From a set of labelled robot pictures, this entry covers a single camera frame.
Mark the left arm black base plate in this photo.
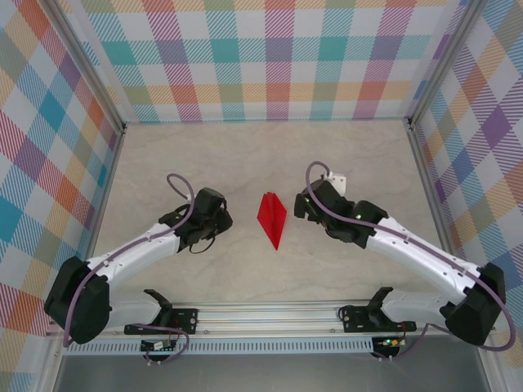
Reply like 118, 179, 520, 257
123, 308, 199, 336

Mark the left gripper thin black cable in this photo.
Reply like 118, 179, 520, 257
187, 234, 218, 255

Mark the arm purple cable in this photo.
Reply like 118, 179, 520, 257
63, 174, 195, 366
306, 162, 516, 363

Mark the red paper sheet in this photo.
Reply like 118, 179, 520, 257
256, 190, 288, 251

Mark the perforated metal cable tray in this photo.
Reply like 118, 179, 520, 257
63, 340, 376, 356

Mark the aluminium mounting rail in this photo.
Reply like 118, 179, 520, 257
43, 301, 498, 339

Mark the grey metal panel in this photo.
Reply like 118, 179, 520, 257
51, 353, 491, 392

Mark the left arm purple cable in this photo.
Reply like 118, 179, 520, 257
63, 174, 195, 366

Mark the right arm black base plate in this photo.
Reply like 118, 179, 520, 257
339, 304, 418, 334

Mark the aluminium frame post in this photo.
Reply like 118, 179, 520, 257
47, 0, 127, 134
407, 0, 483, 131

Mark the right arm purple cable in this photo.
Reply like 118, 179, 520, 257
306, 162, 516, 363

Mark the aluminium side rail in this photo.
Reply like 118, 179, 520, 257
406, 120, 467, 302
69, 124, 127, 307

